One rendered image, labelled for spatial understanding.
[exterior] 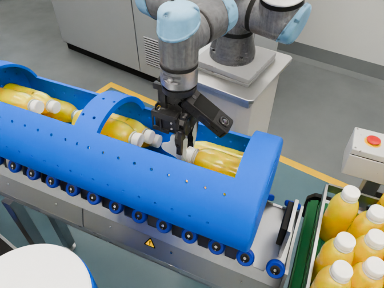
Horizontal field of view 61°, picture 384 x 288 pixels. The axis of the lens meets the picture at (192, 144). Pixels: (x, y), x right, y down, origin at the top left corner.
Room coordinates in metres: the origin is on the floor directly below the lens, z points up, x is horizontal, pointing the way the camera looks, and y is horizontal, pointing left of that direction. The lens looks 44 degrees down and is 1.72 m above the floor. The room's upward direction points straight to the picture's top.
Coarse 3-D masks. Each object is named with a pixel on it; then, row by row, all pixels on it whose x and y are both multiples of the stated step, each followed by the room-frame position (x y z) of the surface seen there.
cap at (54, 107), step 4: (48, 104) 0.80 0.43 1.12; (52, 104) 0.79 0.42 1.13; (56, 104) 0.80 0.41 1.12; (60, 104) 0.81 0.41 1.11; (48, 108) 0.79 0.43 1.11; (52, 108) 0.79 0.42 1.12; (56, 108) 0.80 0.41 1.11; (60, 108) 0.81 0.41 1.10; (52, 112) 0.78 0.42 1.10; (56, 112) 0.79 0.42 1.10
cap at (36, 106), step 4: (36, 100) 0.76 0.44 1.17; (32, 104) 0.74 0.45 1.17; (36, 104) 0.74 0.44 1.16; (40, 104) 0.75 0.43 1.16; (32, 108) 0.73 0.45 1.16; (36, 108) 0.74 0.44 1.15; (40, 108) 0.75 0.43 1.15; (44, 108) 0.76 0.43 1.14; (36, 112) 0.73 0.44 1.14; (40, 112) 0.74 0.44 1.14
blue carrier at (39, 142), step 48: (96, 96) 0.69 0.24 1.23; (0, 144) 0.63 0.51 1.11; (48, 144) 0.58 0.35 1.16; (96, 144) 0.55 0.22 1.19; (240, 144) 0.65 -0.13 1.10; (96, 192) 0.52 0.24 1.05; (144, 192) 0.46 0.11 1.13; (192, 192) 0.43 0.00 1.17; (240, 192) 0.41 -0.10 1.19; (240, 240) 0.36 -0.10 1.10
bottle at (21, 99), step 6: (0, 90) 0.80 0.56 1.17; (6, 90) 0.79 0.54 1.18; (12, 90) 0.80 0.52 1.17; (0, 96) 0.77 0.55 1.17; (6, 96) 0.77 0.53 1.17; (12, 96) 0.76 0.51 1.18; (18, 96) 0.76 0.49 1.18; (24, 96) 0.77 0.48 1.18; (30, 96) 0.78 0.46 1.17; (6, 102) 0.75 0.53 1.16; (12, 102) 0.75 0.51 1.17; (18, 102) 0.75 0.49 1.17; (24, 102) 0.75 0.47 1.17; (30, 102) 0.75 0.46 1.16; (24, 108) 0.74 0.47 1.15
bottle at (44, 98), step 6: (6, 84) 0.88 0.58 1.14; (12, 84) 0.88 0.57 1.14; (18, 90) 0.84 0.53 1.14; (24, 90) 0.84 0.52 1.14; (30, 90) 0.84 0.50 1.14; (36, 90) 0.85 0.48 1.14; (36, 96) 0.81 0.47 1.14; (42, 96) 0.82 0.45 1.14; (48, 96) 0.83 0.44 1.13; (48, 102) 0.80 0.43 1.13
